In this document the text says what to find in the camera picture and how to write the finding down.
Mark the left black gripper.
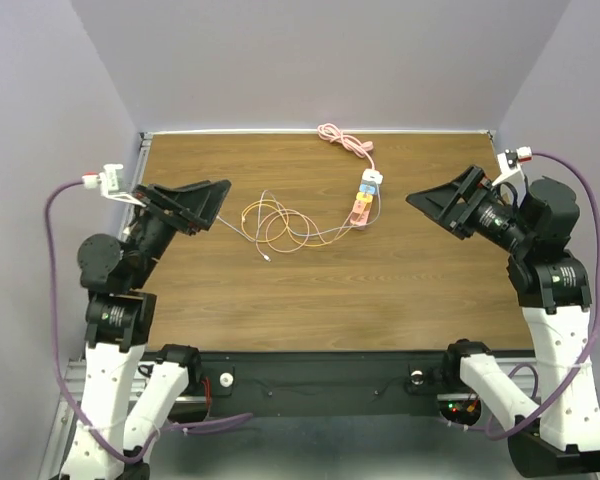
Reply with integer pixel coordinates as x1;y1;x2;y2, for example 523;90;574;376
132;176;235;284

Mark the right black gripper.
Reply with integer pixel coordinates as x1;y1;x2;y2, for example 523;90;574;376
406;163;533;252

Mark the blue charger plug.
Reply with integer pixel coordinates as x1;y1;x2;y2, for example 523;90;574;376
358;183;378;196

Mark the white charger plug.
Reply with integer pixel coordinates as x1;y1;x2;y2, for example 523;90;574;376
362;169;383;185

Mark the yellow charger plug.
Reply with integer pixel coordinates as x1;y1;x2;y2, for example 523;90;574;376
356;192;373;203

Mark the pink charger plug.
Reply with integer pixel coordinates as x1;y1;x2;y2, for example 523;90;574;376
352;200;370;215

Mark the pink power strip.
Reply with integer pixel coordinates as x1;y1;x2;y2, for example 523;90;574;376
348;169;383;229

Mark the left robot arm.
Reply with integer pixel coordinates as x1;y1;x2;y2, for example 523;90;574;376
57;180;231;479

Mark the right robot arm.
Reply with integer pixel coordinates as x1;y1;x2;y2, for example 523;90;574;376
406;166;600;453

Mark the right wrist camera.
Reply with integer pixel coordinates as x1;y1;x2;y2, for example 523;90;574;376
493;146;533;186

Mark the pink charging cable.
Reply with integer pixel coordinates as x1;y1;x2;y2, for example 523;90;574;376
253;189;361;262

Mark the pink coiled power cord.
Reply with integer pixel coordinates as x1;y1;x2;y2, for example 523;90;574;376
317;123;377;174

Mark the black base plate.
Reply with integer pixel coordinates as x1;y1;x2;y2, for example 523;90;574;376
200;350;469;417

